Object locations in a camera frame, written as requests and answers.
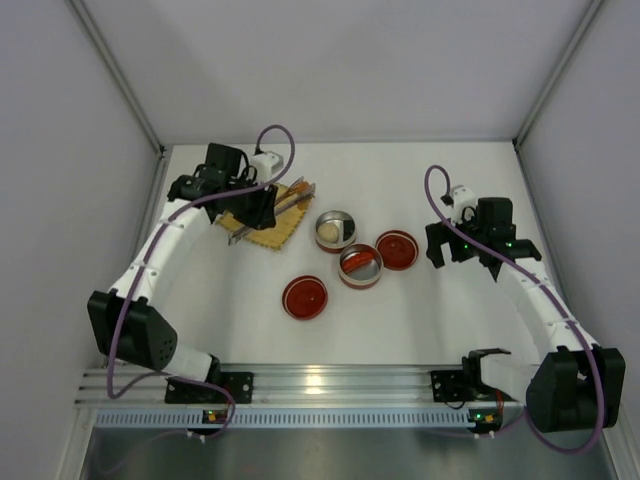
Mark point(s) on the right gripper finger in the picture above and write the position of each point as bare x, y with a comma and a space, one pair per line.
437, 236
460, 249

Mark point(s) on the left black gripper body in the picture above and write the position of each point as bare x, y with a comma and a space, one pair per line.
261, 206

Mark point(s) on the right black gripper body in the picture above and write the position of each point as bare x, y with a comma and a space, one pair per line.
447, 242

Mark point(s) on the metal tongs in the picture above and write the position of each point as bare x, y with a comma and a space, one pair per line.
279, 208

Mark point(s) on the orange fried piece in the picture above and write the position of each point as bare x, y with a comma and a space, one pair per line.
297, 189

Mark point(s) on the round white bun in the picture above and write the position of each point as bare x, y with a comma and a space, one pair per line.
328, 233

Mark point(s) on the red sausage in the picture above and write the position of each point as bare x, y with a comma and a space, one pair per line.
357, 260

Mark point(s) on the rice ball with seaweed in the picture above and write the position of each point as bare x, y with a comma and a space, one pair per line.
347, 230

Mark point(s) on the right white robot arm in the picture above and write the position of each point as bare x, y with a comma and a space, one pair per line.
575, 384

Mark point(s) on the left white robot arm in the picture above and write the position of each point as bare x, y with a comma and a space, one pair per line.
127, 319

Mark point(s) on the bamboo mat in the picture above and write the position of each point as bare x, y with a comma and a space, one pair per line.
273, 238

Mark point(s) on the right red lid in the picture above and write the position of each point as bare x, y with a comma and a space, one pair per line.
398, 249

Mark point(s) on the red lid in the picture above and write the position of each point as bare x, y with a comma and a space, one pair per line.
398, 249
304, 298

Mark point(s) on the near steel red bowl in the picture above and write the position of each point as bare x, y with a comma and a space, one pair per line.
366, 276

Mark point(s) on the steel red bowl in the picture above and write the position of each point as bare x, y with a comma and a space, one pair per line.
336, 217
366, 276

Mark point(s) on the far steel red bowl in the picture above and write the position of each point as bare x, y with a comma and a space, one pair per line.
336, 217

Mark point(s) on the left red lid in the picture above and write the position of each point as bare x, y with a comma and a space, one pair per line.
304, 298

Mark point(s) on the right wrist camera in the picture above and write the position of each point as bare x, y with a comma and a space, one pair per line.
463, 202

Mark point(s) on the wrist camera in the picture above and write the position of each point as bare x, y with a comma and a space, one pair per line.
463, 202
267, 165

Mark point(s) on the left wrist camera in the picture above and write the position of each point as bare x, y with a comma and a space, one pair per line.
267, 165

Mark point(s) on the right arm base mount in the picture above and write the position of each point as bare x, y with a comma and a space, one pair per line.
463, 384

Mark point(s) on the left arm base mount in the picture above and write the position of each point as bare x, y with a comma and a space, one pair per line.
238, 385

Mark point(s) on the aluminium rail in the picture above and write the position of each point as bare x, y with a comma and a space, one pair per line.
296, 386

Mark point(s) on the slotted cable duct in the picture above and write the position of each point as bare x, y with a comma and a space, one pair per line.
287, 418

